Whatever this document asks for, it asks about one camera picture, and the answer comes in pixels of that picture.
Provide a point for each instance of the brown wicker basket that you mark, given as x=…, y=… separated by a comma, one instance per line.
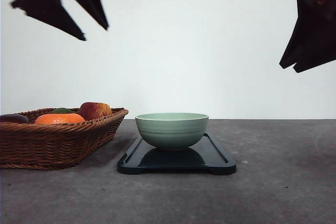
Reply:
x=53, y=146

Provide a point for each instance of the red yellow apple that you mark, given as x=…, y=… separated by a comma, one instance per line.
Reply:
x=89, y=110

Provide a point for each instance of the green avocado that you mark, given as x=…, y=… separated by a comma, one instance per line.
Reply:
x=62, y=111

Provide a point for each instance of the dark purple fruit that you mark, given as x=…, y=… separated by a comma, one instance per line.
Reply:
x=13, y=118

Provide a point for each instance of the green ribbed bowl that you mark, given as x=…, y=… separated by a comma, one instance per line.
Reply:
x=171, y=130

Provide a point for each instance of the orange tangerine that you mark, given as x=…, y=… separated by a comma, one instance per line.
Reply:
x=55, y=118

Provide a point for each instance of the dark rectangular tray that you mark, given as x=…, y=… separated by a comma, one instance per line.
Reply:
x=206, y=157

